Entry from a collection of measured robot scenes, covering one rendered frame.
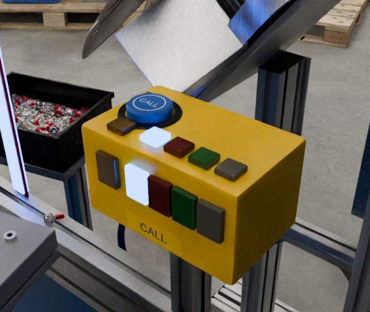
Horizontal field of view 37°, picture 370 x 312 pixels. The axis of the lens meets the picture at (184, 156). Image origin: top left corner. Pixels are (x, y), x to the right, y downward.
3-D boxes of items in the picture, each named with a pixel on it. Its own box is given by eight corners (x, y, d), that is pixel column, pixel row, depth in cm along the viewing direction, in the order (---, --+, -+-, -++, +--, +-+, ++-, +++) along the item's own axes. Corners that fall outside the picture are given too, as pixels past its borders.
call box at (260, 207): (295, 236, 49) (309, 134, 43) (230, 303, 42) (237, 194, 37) (160, 172, 57) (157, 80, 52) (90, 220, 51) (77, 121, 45)
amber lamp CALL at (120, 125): (137, 127, 45) (137, 121, 44) (121, 137, 43) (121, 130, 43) (121, 121, 45) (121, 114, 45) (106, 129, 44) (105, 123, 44)
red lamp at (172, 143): (195, 149, 42) (195, 142, 41) (180, 159, 41) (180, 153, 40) (177, 142, 43) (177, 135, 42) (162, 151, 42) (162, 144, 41)
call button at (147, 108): (183, 116, 47) (182, 98, 46) (152, 135, 45) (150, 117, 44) (148, 103, 49) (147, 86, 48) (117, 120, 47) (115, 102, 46)
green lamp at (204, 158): (220, 160, 41) (221, 153, 40) (206, 171, 39) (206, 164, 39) (201, 151, 41) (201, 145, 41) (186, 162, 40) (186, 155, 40)
